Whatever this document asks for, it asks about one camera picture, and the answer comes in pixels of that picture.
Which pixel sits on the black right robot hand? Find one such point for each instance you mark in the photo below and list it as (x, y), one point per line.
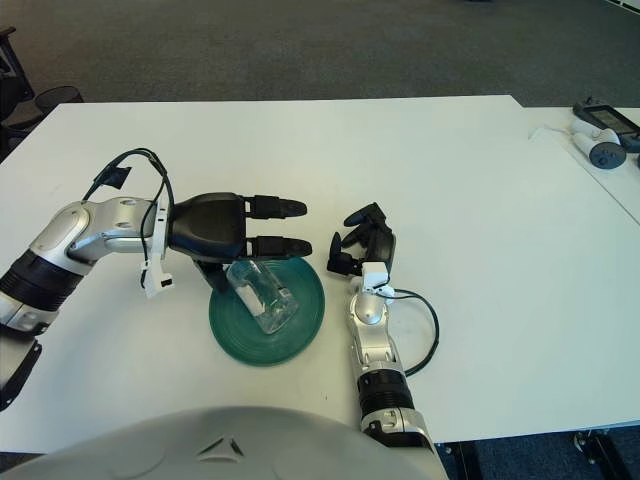
(382, 245)

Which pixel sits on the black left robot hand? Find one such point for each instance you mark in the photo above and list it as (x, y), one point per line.
(210, 222)

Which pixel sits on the clear plastic bottle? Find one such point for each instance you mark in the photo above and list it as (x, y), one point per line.
(265, 300)

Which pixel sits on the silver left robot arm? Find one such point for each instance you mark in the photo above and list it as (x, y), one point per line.
(70, 230)

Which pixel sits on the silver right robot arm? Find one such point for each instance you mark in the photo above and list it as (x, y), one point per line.
(372, 325)

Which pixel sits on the green round plate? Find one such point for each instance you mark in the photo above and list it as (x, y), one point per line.
(260, 350)

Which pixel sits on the black mesh waste bin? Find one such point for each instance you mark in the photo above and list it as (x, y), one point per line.
(60, 100)

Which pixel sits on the grey robot torso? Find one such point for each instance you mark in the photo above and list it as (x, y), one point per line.
(225, 445)

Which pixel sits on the black office chair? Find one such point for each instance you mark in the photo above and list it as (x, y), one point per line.
(12, 95)

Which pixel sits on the white grey handheld controller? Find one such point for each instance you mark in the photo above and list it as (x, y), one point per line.
(605, 154)

